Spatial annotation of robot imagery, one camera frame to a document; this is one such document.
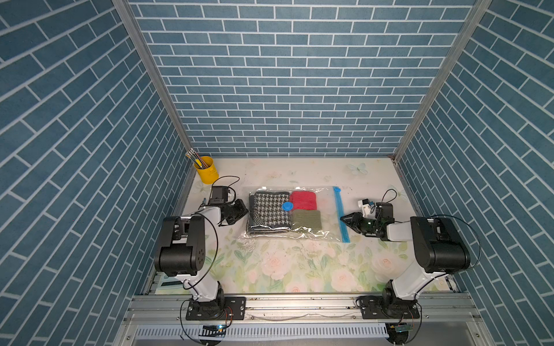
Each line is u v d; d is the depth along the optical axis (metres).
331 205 1.02
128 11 0.70
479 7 0.70
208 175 1.04
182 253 0.47
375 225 0.78
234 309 0.74
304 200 0.99
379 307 0.74
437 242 0.50
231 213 0.84
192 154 0.99
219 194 0.77
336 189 1.05
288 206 0.96
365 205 0.91
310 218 0.91
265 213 0.94
